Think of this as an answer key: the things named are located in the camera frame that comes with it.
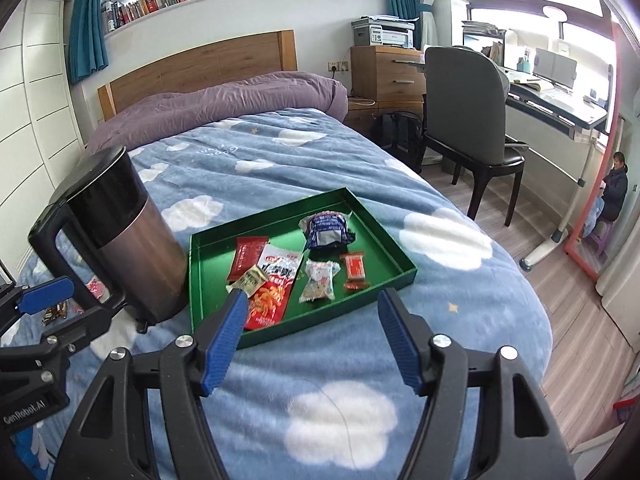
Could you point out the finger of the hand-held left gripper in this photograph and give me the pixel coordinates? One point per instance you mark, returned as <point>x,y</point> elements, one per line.
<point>45,294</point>
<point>75,332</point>

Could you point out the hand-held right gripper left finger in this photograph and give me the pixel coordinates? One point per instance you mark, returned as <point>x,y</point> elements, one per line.
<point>225,345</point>

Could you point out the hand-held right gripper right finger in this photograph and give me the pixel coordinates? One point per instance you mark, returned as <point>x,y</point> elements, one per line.
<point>397,345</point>

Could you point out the brown snack packet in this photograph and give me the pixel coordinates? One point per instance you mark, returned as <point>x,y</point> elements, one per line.
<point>56,314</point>

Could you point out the small beige snack packet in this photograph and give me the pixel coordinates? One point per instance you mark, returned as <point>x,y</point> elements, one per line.
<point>250,280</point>

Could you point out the small orange red snack bar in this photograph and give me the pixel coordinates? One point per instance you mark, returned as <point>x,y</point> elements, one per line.
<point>355,270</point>

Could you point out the large red white snack packet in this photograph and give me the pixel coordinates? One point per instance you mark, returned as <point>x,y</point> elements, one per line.
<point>280,275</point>

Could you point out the clear colourful candy packet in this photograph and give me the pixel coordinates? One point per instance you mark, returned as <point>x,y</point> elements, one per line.
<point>319,282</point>

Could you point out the green tray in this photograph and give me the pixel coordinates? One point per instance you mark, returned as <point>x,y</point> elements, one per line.
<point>370,240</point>

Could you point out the pink snack packet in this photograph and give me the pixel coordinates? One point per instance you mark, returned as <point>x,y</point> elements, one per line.
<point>97,289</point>

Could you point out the dark red snack packet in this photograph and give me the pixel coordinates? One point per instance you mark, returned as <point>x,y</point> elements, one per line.
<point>247,255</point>

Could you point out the blue cloud print blanket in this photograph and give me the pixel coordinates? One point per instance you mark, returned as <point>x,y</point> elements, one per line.
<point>325,410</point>

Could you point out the blue silver snack packet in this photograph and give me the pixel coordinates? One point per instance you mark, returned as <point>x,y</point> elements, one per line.
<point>325,230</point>

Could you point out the white wardrobe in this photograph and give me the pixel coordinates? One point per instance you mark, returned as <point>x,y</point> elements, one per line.
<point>30,110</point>

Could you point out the black backpack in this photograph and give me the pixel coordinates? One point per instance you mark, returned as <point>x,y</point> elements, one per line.
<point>400,135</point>

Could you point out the low wooden nightstand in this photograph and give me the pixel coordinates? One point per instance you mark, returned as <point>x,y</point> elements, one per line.
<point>365,115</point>

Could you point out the purple pillow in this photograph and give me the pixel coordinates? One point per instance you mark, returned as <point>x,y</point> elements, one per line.
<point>225,105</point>

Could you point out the grey office chair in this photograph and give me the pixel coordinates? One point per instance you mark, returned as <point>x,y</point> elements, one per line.
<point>460,105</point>

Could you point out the red framed mirror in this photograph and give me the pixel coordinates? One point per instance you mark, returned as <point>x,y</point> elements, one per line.
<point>595,170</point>

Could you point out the wooden dresser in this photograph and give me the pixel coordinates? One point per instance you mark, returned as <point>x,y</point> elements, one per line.
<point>380,72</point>

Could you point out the wooden headboard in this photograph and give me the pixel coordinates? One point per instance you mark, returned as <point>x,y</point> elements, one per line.
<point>200,67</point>

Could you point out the grey study desk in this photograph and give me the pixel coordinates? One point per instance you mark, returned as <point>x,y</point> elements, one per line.
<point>550,102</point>

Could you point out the teal pen holder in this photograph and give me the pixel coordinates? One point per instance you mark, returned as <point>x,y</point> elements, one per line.
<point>525,65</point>

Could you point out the white printer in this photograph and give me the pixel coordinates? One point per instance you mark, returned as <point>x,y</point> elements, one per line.
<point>385,35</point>

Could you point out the white desk lamp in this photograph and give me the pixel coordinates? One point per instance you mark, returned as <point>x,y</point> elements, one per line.
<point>554,12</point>

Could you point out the white wall socket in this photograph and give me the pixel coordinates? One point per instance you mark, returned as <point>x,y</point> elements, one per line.
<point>337,65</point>

